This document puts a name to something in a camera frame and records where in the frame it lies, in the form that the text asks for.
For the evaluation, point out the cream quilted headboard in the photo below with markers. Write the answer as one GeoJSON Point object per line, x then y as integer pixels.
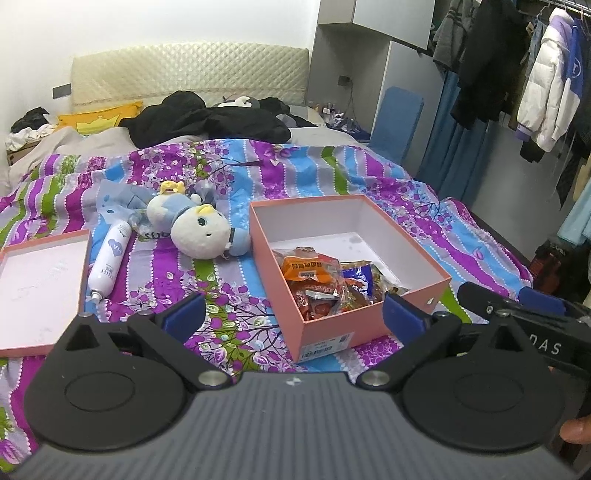
{"type": "Point", "coordinates": [184, 69]}

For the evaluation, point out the white spray bottle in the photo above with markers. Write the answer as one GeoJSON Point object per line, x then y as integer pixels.
{"type": "Point", "coordinates": [111, 258]}

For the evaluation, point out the white blue plush toy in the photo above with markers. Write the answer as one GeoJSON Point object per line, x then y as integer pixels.
{"type": "Point", "coordinates": [198, 230]}

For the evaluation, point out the grey wall plate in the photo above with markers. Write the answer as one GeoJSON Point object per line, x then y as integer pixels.
{"type": "Point", "coordinates": [62, 91]}

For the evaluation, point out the yellow pillow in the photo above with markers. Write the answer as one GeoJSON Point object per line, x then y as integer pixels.
{"type": "Point", "coordinates": [101, 117]}

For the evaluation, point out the grey striped hoodie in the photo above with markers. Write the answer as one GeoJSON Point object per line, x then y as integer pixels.
{"type": "Point", "coordinates": [455, 37]}

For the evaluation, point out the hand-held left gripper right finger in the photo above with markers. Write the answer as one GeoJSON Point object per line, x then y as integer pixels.
{"type": "Point", "coordinates": [404, 317]}

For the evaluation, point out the orange snack packet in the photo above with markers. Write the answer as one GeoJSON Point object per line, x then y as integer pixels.
{"type": "Point", "coordinates": [309, 270]}

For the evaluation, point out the black hanging jacket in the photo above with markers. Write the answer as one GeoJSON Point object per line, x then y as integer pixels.
{"type": "Point", "coordinates": [489, 69]}

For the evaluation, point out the blue snack packet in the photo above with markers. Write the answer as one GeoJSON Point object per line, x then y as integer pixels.
{"type": "Point", "coordinates": [360, 279]}

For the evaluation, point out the white cloth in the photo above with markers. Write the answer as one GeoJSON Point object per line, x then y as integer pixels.
{"type": "Point", "coordinates": [27, 137]}

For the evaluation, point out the tall white cabinet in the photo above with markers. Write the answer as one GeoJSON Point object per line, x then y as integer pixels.
{"type": "Point", "coordinates": [411, 64]}

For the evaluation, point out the grey white wall cabinet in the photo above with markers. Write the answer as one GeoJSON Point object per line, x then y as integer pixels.
{"type": "Point", "coordinates": [378, 18]}

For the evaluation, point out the floral striped bedspread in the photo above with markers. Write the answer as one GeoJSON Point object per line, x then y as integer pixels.
{"type": "Point", "coordinates": [323, 166]}

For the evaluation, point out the brown cardboard box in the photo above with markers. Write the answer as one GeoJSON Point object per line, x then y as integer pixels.
{"type": "Point", "coordinates": [16, 154]}

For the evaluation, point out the blue padded board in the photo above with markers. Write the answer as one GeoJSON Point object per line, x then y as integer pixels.
{"type": "Point", "coordinates": [397, 124]}

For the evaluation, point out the black clothes pile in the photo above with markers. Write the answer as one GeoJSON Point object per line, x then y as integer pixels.
{"type": "Point", "coordinates": [207, 122]}

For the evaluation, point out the pink cardboard box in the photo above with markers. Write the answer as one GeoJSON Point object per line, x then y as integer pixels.
{"type": "Point", "coordinates": [277, 277]}

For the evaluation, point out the group of small bottles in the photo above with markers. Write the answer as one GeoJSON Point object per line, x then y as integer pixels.
{"type": "Point", "coordinates": [330, 110]}

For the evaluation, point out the blue plastic bag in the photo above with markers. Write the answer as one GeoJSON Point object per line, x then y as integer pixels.
{"type": "Point", "coordinates": [115, 203]}

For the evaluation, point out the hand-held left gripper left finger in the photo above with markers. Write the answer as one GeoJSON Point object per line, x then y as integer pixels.
{"type": "Point", "coordinates": [184, 318]}

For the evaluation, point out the black cloth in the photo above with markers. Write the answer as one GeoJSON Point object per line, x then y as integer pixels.
{"type": "Point", "coordinates": [30, 117]}

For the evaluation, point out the person's right hand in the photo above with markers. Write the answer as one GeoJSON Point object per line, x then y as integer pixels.
{"type": "Point", "coordinates": [577, 429]}

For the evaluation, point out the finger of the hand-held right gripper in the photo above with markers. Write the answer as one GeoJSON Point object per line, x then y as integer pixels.
{"type": "Point", "coordinates": [475, 297]}
{"type": "Point", "coordinates": [545, 301]}

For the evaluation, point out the black wall socket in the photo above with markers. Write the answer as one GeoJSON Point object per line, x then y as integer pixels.
{"type": "Point", "coordinates": [345, 81]}

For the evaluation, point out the blue curtain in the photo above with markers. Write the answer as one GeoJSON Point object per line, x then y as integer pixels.
{"type": "Point", "coordinates": [452, 152]}

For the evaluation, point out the white purple jacket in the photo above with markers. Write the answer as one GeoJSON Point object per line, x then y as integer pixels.
{"type": "Point", "coordinates": [549, 83]}

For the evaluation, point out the dark bag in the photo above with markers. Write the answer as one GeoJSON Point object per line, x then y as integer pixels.
{"type": "Point", "coordinates": [561, 267]}

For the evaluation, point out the pink box lid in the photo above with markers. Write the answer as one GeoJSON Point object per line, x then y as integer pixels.
{"type": "Point", "coordinates": [37, 286]}

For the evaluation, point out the light blue garment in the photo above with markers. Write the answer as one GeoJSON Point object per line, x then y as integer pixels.
{"type": "Point", "coordinates": [577, 221]}

